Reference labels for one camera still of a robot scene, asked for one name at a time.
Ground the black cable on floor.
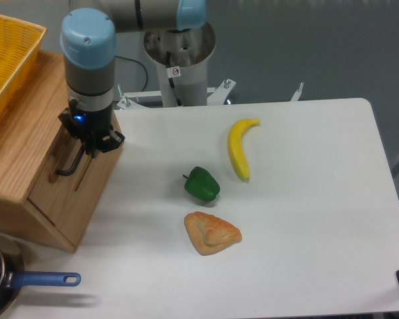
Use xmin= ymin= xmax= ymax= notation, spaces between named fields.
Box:
xmin=114 ymin=55 xmax=149 ymax=92

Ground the wooden top drawer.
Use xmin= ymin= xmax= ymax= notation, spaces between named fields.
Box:
xmin=24 ymin=127 xmax=122 ymax=252

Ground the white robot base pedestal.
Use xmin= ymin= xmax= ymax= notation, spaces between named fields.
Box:
xmin=116 ymin=23 xmax=236 ymax=109

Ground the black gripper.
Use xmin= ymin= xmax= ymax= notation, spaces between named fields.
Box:
xmin=59 ymin=98 xmax=125 ymax=158

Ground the yellow banana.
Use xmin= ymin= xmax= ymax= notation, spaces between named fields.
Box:
xmin=227 ymin=118 xmax=260 ymax=181

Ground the black pan with blue handle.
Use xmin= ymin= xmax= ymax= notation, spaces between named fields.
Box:
xmin=0 ymin=235 xmax=81 ymax=315

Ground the wooden drawer cabinet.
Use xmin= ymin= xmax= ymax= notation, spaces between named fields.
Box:
xmin=0 ymin=49 xmax=124 ymax=253

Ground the green bell pepper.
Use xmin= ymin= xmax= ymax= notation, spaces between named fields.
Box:
xmin=183 ymin=166 xmax=221 ymax=203

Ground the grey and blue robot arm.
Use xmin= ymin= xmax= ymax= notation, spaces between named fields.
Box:
xmin=59 ymin=1 xmax=206 ymax=158

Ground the triangular pastry bread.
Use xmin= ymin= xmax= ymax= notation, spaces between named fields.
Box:
xmin=184 ymin=211 xmax=242 ymax=256

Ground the yellow plastic basket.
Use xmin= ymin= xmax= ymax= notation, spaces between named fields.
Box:
xmin=0 ymin=14 xmax=47 ymax=116

